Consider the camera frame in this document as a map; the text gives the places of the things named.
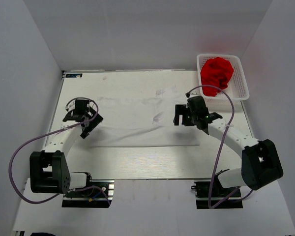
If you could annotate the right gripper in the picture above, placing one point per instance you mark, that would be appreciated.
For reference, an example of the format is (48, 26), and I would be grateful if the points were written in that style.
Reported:
(182, 109)

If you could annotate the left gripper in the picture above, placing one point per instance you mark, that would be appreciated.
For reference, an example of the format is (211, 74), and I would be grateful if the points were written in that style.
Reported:
(95, 122)

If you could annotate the white t shirt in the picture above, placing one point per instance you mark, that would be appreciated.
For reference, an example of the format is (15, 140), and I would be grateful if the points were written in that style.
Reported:
(142, 122)

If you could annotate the red t shirt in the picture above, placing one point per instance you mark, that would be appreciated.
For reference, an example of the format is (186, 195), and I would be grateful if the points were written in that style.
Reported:
(216, 72)

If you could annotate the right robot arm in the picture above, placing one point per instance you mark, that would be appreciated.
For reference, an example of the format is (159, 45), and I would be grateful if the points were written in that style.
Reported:
(260, 163)

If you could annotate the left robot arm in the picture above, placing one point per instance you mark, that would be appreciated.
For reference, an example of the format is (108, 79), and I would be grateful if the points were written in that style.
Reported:
(49, 171)

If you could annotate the blue label sticker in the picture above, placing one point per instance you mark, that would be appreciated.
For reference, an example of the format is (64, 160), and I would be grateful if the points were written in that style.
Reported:
(74, 75)

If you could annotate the white plastic basket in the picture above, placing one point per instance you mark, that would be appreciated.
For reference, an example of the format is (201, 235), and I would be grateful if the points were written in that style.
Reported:
(237, 88)

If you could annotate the dark blue object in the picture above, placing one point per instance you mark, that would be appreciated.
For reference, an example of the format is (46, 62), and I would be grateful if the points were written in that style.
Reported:
(42, 234)

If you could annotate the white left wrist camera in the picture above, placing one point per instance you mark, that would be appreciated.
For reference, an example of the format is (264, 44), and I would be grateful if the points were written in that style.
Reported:
(70, 106)

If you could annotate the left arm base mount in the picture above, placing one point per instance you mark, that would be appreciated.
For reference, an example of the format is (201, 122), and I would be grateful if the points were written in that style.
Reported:
(99, 194)

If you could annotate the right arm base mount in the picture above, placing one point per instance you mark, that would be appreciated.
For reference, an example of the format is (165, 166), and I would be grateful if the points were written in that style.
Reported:
(201, 189)

